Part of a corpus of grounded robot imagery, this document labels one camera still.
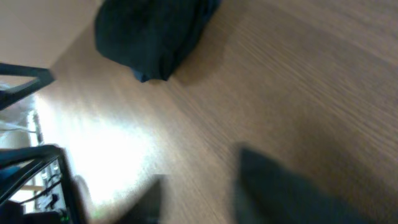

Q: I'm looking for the blue folded garment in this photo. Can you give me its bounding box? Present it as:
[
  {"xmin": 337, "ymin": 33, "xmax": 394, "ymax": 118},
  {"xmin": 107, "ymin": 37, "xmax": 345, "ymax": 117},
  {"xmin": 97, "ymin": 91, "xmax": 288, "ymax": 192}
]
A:
[{"xmin": 131, "ymin": 69, "xmax": 153, "ymax": 83}]

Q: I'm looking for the folded black clothes stack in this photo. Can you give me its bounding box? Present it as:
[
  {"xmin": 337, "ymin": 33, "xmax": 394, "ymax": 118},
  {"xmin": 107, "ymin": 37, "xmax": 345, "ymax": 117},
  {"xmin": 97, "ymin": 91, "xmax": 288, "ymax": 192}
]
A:
[{"xmin": 94, "ymin": 0, "xmax": 221, "ymax": 81}]

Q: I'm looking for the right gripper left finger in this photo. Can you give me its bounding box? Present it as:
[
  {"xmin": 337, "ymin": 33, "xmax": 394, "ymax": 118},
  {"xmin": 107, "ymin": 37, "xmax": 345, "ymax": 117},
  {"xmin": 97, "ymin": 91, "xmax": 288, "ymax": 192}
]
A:
[{"xmin": 113, "ymin": 175, "xmax": 164, "ymax": 224}]

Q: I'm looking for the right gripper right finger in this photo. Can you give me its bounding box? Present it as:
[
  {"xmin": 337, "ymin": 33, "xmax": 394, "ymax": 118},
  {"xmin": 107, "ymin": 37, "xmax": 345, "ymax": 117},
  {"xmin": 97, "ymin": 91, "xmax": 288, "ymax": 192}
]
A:
[{"xmin": 233, "ymin": 145, "xmax": 372, "ymax": 224}]

